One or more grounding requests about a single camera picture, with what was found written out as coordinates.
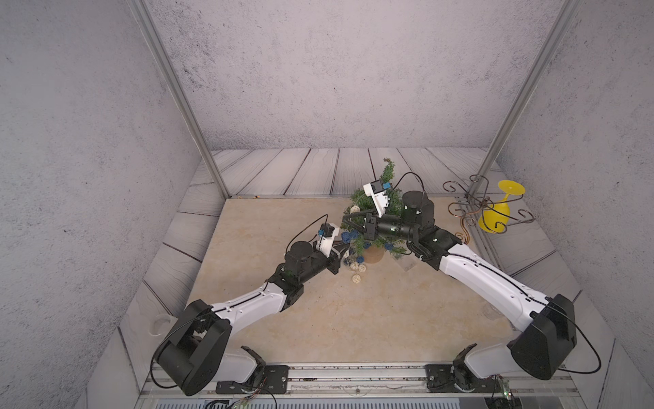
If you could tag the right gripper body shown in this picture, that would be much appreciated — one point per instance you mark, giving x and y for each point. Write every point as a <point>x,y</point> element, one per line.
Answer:
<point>392,227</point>

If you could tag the black metal glass rack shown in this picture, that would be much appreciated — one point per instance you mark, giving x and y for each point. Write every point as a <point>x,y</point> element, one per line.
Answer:
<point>481,211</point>

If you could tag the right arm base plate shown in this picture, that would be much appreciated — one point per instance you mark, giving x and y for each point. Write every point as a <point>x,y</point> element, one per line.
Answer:
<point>446,378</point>

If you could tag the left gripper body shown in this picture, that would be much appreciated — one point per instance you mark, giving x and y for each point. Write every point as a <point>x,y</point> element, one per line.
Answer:
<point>316,265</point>

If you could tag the string light with rattan balls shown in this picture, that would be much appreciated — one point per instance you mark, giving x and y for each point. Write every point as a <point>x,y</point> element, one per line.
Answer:
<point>362,253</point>

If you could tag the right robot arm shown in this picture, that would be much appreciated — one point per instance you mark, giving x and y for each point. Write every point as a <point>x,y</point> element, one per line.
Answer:
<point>546,326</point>

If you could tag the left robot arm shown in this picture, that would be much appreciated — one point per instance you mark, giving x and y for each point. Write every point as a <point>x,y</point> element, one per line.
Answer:
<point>193,354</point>

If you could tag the frame post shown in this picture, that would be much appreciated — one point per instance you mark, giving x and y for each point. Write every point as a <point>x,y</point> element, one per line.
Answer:
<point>547,52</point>
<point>162,59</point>

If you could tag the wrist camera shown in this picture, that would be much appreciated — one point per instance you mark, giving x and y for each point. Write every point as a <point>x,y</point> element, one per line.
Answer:
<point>377,191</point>
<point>326,236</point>

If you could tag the right frame post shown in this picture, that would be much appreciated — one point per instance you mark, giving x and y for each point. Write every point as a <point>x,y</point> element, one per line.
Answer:
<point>547,52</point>

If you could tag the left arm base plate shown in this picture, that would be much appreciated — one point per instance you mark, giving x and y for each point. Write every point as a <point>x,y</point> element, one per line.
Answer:
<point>273,379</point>

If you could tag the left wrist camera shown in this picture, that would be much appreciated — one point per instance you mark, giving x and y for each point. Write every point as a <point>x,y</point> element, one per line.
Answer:
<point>326,236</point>

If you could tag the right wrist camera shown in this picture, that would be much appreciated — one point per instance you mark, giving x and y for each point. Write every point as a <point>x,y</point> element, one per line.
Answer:
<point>377,191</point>

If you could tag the left frame post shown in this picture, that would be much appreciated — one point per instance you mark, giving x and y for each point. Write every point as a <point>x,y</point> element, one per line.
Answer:
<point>162,59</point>

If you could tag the aluminium mounting rail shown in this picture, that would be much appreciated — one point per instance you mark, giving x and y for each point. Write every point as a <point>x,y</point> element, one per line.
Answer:
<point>371,385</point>

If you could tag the clear wine glass left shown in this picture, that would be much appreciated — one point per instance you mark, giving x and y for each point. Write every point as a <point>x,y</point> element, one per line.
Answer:
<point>160,325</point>

